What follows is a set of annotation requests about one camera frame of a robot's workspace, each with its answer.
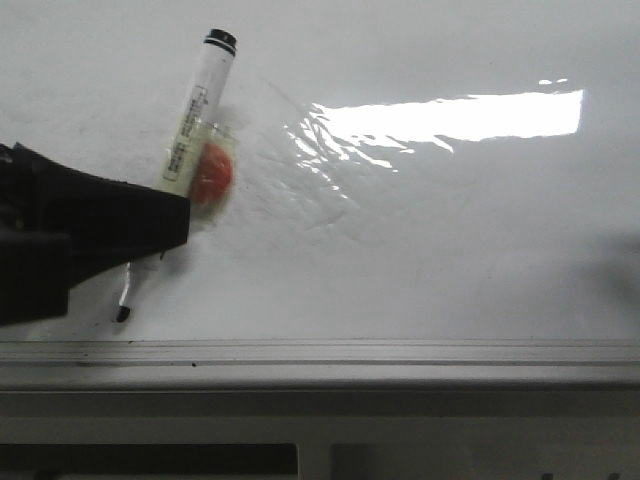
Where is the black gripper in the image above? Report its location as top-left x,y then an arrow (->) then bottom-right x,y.
1,143 -> 190,325

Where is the red magnet taped to marker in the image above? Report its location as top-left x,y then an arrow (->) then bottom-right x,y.
189,125 -> 237,228

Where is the white black whiteboard marker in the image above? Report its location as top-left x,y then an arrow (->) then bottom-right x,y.
115,28 -> 239,323

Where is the white whiteboard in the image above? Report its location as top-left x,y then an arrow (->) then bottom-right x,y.
1,1 -> 639,342

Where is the aluminium whiteboard frame rail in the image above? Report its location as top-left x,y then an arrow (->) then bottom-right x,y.
1,339 -> 639,391

